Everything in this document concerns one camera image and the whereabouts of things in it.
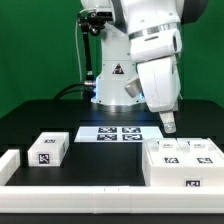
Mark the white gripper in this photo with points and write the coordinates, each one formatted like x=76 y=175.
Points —
x=155 y=57

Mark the white cabinet door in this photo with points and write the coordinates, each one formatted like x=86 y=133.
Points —
x=164 y=152
x=201 y=152

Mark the white cabinet body box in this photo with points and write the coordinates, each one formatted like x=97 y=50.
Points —
x=181 y=176

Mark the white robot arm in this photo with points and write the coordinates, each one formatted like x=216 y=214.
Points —
x=132 y=18

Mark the white cabinet top block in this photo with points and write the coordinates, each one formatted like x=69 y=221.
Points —
x=48 y=150

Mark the white marker base plate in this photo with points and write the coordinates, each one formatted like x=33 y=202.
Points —
x=116 y=134

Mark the grey depth camera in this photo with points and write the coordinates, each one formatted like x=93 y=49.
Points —
x=102 y=14

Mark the white U-shaped fence frame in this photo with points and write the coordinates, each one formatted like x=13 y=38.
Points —
x=70 y=199

